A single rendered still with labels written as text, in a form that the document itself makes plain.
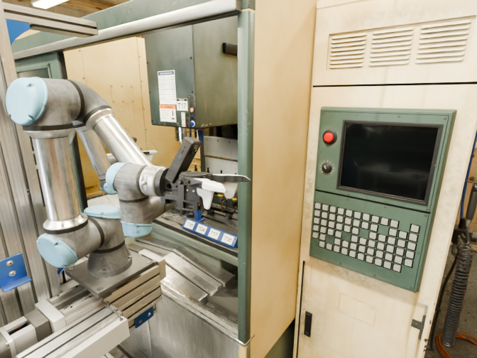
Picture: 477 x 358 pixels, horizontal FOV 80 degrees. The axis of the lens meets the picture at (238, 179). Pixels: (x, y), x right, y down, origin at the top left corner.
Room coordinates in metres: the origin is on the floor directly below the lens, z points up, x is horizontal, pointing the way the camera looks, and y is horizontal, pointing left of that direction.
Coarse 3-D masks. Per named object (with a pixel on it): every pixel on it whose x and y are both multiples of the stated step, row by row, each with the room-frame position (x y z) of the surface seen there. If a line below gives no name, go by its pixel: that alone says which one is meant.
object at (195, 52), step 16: (160, 32) 1.89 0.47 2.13; (176, 32) 1.81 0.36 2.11; (192, 32) 1.73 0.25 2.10; (208, 32) 1.83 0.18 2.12; (224, 32) 1.94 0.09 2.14; (160, 48) 1.90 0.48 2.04; (176, 48) 1.81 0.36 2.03; (192, 48) 1.73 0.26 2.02; (208, 48) 1.82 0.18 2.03; (224, 48) 1.91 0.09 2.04; (160, 64) 1.91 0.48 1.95; (176, 64) 1.82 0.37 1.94; (192, 64) 1.73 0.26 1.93; (208, 64) 1.82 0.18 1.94; (224, 64) 1.94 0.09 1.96; (176, 80) 1.82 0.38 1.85; (192, 80) 1.74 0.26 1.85; (208, 80) 1.82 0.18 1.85; (224, 80) 1.94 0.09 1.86; (176, 96) 1.83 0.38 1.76; (208, 96) 1.81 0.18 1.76; (224, 96) 1.94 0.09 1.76; (176, 112) 1.83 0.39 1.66; (208, 112) 1.81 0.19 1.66; (224, 112) 1.93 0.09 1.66
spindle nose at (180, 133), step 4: (176, 128) 2.03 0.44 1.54; (180, 128) 2.01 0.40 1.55; (184, 128) 2.01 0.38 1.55; (176, 132) 2.03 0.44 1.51; (180, 132) 2.01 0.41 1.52; (184, 132) 2.01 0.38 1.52; (188, 132) 2.01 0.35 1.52; (192, 132) 2.03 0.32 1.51; (196, 132) 2.07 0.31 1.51; (176, 136) 2.03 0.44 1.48; (180, 136) 2.01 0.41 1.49; (184, 136) 2.01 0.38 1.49; (188, 136) 2.01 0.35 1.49; (192, 136) 2.03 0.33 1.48; (196, 136) 2.07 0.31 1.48; (176, 140) 2.04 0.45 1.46; (180, 140) 2.01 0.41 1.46
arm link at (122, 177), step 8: (112, 168) 0.69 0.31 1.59; (120, 168) 0.68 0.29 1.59; (128, 168) 0.68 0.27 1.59; (136, 168) 0.67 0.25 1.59; (112, 176) 0.68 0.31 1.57; (120, 176) 0.67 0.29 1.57; (128, 176) 0.66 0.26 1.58; (136, 176) 0.65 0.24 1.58; (112, 184) 0.67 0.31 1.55; (120, 184) 0.67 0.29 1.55; (128, 184) 0.66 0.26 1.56; (136, 184) 0.65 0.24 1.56; (120, 192) 0.67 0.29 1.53; (128, 192) 0.66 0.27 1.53; (136, 192) 0.66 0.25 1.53
